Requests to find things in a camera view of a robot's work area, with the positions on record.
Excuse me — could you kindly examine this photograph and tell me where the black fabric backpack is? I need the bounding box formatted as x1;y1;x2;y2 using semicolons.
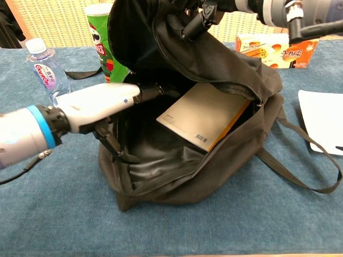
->
64;0;342;213

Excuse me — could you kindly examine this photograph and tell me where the wicker folding screen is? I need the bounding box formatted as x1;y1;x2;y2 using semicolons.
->
5;0;343;49

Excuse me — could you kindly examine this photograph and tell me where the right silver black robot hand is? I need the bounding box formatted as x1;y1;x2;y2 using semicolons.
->
171;0;236;43

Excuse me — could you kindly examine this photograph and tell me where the blue carpet table cover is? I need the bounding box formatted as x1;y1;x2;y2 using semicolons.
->
0;40;343;255

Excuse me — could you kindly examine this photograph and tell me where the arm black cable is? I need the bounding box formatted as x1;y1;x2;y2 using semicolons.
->
0;149;52;185
287;6;343;44

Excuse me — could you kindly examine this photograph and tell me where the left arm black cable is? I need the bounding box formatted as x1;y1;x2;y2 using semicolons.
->
0;149;52;185

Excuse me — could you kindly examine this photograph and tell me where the beige yellow-edged book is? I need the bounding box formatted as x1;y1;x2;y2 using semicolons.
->
156;82;252;153

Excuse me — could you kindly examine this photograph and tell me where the orange snack box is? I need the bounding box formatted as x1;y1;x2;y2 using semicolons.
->
235;33;319;70

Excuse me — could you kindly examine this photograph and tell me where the green Pringles chips can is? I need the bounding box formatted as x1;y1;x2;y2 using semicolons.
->
84;3;131;84

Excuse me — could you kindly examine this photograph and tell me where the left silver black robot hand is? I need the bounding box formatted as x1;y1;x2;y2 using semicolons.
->
55;82;185;164

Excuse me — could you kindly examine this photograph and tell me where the small clear water bottle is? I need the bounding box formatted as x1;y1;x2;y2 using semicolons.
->
26;37;72;107

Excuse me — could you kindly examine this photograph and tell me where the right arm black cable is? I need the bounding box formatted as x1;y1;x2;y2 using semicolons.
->
287;6;343;44

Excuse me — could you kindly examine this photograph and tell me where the black trouser leg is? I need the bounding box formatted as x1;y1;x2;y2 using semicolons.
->
0;0;27;49

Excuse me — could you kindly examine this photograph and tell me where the white flat card package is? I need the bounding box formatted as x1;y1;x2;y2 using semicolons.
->
297;89;343;156

